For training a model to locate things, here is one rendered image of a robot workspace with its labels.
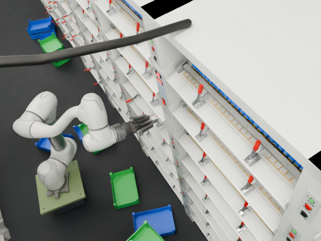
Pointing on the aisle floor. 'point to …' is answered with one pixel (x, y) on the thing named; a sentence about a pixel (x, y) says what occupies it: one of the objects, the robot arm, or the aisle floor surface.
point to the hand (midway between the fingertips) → (156, 117)
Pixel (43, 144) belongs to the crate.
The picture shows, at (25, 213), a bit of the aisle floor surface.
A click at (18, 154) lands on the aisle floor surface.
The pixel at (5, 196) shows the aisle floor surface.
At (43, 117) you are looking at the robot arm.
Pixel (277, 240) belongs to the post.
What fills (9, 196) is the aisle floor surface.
